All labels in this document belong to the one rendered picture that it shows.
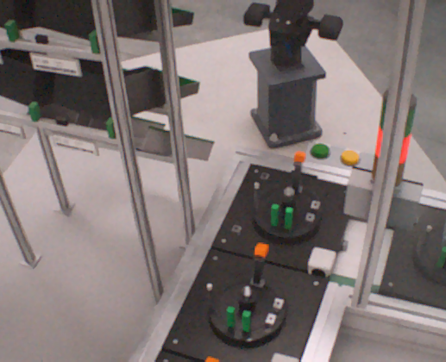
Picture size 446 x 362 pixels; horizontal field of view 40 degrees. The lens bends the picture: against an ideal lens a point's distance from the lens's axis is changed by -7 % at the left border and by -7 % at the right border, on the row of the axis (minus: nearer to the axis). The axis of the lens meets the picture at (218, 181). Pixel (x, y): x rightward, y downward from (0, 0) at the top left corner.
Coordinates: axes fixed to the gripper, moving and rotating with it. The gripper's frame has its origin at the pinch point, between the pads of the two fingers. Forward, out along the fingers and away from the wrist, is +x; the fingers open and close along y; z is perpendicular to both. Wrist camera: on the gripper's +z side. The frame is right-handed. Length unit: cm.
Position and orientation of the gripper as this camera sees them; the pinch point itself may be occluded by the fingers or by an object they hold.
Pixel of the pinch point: (292, 42)
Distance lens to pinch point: 128.3
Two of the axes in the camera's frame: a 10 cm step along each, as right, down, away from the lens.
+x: 0.5, 7.0, 7.2
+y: 9.3, 2.2, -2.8
